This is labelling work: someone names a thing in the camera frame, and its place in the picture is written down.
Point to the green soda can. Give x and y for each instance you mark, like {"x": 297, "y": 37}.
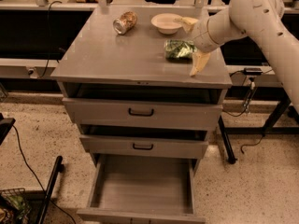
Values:
{"x": 179, "y": 49}

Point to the grey top drawer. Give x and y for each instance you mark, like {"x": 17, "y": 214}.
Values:
{"x": 166, "y": 115}

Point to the black drawer handle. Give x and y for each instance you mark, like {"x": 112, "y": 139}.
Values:
{"x": 142, "y": 147}
{"x": 132, "y": 112}

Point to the brown patterned soda can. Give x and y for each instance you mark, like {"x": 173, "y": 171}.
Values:
{"x": 125, "y": 22}

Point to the white bowl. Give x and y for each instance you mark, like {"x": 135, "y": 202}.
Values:
{"x": 166, "y": 23}

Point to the black power adapter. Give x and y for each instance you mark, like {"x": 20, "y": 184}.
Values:
{"x": 252, "y": 71}

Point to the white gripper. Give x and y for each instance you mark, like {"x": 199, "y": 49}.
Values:
{"x": 202, "y": 38}

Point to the black stand leg left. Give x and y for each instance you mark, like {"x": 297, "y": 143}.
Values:
{"x": 57, "y": 168}

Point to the black top drawer handle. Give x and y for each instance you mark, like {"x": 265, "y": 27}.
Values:
{"x": 132, "y": 112}

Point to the black middle drawer handle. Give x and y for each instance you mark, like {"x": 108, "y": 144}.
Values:
{"x": 142, "y": 147}

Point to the wire basket with items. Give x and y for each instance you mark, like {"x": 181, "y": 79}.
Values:
{"x": 14, "y": 208}

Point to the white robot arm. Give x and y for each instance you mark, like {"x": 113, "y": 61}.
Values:
{"x": 260, "y": 20}

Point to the grey bottom drawer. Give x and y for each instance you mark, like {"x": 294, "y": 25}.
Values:
{"x": 141, "y": 190}

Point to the grey drawer cabinet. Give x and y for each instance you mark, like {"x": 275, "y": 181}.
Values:
{"x": 103, "y": 65}

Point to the black table leg right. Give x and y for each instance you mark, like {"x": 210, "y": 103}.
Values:
{"x": 231, "y": 156}

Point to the grey middle drawer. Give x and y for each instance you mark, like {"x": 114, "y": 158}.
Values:
{"x": 168, "y": 148}

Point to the grey drawer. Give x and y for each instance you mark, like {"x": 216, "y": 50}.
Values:
{"x": 168, "y": 148}
{"x": 141, "y": 190}
{"x": 166, "y": 115}

